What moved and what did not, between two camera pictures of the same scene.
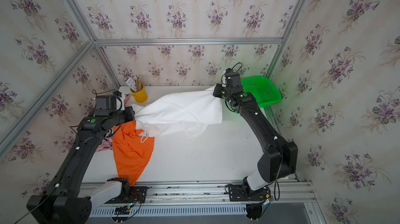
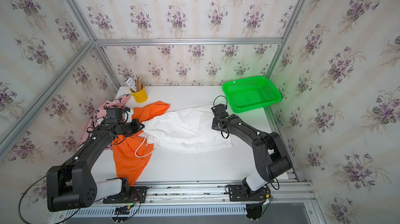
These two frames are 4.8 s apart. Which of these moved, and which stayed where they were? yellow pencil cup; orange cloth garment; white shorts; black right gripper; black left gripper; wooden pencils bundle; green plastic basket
Moved: black right gripper; white shorts; black left gripper
Stayed: wooden pencils bundle; orange cloth garment; green plastic basket; yellow pencil cup
